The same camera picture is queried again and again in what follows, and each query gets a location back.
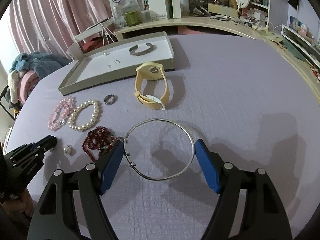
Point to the white desk lamp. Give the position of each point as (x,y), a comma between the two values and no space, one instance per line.
(262,28)

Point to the white rack tray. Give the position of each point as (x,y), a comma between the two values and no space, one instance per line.
(85,35)

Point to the grey jewelry box tray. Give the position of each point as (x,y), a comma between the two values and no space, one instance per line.
(100,67)

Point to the green glass jar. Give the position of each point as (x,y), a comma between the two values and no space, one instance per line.
(131,17)

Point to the cream curved desk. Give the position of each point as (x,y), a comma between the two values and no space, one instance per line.
(200,21)

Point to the pearl earring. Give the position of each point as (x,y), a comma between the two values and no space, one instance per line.
(67,150)

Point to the pink curtain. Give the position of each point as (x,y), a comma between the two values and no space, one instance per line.
(50,10)

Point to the thin silver bangle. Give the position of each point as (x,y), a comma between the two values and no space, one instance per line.
(160,119)

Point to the person's left hand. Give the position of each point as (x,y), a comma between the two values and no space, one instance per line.
(26,202)

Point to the pale green hand fan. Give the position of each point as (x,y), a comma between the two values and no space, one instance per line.
(272,37)

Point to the low white shelf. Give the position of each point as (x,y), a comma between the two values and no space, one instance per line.
(285,30)

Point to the flat gold box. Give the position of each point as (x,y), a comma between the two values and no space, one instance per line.
(223,9)

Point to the pink rolled blanket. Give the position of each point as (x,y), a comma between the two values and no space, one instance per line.
(27,82)

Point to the wide white carton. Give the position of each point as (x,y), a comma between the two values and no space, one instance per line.
(157,7)

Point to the yellow wrist watch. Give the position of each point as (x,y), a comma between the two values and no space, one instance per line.
(140,80)

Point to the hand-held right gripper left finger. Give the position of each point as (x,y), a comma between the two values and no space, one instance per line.
(112,165)

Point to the blue fleece blanket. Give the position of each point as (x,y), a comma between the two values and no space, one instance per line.
(37,60)

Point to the clear plastic bottle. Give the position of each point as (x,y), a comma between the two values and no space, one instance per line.
(118,17)

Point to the green and white carton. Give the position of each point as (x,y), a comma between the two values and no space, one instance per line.
(170,3)

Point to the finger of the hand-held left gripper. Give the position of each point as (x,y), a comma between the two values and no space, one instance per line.
(46,142)

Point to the pink and white bookshelf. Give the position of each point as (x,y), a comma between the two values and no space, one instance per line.
(260,5)

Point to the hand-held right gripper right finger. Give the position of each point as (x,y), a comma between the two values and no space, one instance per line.
(206,165)

